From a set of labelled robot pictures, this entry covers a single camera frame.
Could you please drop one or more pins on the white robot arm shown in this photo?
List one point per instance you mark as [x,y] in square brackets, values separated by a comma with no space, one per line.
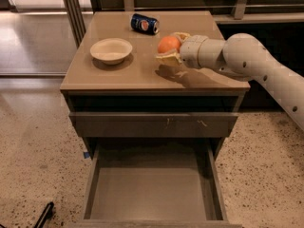
[241,57]

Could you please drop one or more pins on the blue tape piece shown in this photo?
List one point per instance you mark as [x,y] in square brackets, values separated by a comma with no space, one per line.
[86,155]

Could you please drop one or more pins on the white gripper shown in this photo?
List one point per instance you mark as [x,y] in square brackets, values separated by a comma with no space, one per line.
[191,51]

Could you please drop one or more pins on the white paper bowl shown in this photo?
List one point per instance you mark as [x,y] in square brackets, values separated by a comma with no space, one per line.
[111,51]

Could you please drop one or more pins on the black object on floor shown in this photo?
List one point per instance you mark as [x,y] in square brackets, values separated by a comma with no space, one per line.
[45,216]

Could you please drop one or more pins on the grey drawer cabinet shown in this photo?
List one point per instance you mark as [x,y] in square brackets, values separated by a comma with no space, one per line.
[139,84]

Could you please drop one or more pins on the orange fruit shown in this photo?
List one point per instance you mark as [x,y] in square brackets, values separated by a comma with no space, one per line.
[169,43]

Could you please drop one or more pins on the metal railing frame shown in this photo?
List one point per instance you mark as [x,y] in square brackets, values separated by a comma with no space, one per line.
[286,16]

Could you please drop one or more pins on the blue pepsi soda can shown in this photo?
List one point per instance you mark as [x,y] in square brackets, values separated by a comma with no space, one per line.
[144,24]

